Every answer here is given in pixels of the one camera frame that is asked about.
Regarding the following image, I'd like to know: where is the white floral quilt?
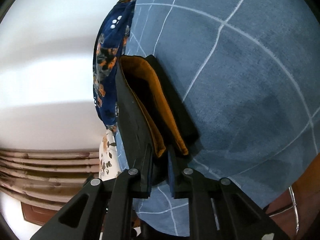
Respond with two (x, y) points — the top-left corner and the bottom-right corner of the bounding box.
(99, 130), (121, 181)

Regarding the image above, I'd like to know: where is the blue checked bed sheet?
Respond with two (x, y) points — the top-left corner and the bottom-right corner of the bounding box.
(114, 0), (320, 237)

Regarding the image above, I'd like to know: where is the navy dog print blanket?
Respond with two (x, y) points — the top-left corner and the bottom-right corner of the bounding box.
(93, 0), (136, 132)

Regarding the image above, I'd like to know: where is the brown wooden bed frame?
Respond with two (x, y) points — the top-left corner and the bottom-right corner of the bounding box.
(264, 156), (319, 239)

